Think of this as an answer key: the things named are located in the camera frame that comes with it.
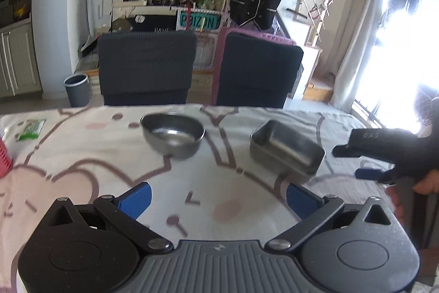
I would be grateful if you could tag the person's right hand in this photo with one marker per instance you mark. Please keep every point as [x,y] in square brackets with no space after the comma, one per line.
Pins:
[429,184]

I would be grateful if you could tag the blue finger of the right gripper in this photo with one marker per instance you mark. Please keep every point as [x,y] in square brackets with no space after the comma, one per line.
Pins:
[368,173]

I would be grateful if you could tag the right dark chair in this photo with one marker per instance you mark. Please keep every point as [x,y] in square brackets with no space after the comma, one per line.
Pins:
[258,77]

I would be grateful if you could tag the dark chair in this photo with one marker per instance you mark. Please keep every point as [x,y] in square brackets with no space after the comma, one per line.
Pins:
[258,77]
[146,68]

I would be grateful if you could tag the cartoon bear tablecloth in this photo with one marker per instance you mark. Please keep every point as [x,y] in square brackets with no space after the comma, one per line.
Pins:
[220,193]

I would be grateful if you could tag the white curtain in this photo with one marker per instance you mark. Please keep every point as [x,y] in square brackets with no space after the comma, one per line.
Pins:
[351,50]

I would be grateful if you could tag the red soda can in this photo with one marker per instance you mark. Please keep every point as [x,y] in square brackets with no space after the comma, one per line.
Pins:
[6,163]

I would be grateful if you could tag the round steel bowl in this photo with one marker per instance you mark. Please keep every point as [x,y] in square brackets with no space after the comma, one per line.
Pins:
[173,135]

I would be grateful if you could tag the green snack packet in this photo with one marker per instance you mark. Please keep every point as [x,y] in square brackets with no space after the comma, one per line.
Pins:
[31,131]

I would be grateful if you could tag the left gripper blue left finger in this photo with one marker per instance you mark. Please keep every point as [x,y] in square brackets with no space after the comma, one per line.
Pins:
[121,214]

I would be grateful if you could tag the grey waste bin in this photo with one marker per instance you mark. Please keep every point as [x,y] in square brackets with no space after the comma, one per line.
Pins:
[78,90]

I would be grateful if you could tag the small square steel tray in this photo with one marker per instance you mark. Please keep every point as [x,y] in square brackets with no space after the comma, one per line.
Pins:
[283,149]

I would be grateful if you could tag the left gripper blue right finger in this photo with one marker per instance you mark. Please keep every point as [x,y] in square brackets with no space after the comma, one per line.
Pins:
[316,214]

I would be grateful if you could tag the teal poizon box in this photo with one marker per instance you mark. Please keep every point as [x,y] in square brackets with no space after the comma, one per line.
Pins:
[198,21]

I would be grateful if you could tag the left dark chair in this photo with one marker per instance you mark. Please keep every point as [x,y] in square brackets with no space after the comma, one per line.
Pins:
[146,68]

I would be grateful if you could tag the pink cloth on chair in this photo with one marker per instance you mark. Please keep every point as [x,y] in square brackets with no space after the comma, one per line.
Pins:
[252,37]

